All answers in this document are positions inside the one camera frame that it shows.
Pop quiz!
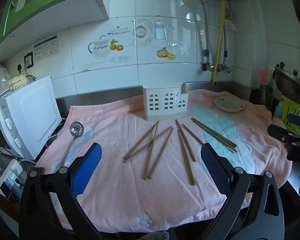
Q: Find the metal slotted spoon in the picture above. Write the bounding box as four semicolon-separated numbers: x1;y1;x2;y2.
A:
58;121;83;168

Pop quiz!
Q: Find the white power strip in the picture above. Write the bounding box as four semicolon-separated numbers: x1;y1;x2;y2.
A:
0;159;24;195

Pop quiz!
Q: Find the green plastic basket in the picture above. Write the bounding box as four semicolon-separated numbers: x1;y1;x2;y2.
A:
281;94;300;134

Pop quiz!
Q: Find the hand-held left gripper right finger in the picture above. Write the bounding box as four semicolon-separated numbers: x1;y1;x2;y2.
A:
201;142;285;240

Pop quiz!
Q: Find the bunch of brown chopsticks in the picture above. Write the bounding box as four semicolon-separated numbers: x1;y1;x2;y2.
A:
124;118;238;186

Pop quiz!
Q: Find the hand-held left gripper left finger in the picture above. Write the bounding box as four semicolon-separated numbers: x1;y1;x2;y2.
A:
19;142;105;240

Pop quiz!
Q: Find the green wall cabinet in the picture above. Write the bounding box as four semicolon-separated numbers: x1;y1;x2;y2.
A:
0;0;109;55

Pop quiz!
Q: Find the grey fuzzy cloth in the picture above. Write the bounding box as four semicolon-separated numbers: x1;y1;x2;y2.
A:
139;231;170;240

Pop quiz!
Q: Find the metal wok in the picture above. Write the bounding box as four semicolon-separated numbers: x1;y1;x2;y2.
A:
274;66;300;107

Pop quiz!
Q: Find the cream ceramic dish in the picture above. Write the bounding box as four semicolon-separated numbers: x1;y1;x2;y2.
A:
214;96;245;112

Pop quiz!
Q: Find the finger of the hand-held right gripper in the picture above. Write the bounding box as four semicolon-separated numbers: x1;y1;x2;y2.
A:
287;113;300;128
267;124;300;148

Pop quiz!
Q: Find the metal flexible hose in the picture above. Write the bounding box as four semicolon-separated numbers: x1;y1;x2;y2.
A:
222;0;234;65
194;0;211;64

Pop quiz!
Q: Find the black and white wall sticker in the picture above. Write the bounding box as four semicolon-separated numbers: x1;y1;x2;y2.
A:
34;35;58;61

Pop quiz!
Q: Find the teal plastic bottle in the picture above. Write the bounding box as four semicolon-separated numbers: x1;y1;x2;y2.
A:
273;102;283;118

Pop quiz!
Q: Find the yellow gas pipe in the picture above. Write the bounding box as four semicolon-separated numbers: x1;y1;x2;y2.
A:
211;0;226;85

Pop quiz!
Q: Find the white plastic chopstick holder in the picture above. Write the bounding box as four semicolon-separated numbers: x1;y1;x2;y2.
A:
142;82;188;122

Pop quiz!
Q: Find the pink printed towel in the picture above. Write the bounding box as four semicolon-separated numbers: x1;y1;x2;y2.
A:
36;89;294;233

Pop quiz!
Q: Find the white microwave oven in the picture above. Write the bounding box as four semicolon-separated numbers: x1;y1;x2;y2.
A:
0;75;63;161

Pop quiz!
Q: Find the black wall socket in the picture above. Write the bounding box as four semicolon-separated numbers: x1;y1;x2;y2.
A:
24;52;35;68

